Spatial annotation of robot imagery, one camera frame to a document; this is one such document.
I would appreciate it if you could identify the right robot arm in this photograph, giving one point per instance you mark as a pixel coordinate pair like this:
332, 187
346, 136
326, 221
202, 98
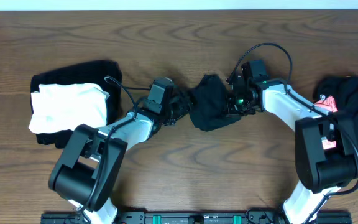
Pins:
326, 155

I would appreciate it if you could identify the pink crumpled garment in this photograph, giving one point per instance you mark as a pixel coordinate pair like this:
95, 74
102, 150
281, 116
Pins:
327, 103

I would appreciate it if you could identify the black t-shirt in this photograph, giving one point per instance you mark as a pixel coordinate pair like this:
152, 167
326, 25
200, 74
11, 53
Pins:
209, 98

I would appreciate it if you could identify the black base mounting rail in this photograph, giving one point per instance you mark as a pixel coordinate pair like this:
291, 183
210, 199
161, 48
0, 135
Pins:
194, 217

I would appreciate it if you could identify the black fabric storage container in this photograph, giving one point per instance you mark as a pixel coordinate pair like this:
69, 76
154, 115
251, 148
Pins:
86, 72

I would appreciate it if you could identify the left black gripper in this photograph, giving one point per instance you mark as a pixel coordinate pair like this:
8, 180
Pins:
182, 104

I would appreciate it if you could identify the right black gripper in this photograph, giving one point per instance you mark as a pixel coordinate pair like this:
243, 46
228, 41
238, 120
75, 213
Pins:
232, 104

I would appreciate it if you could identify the white folded garment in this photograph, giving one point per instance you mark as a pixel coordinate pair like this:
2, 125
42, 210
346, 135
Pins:
64, 107

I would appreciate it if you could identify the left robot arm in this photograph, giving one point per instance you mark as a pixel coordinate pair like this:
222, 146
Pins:
87, 169

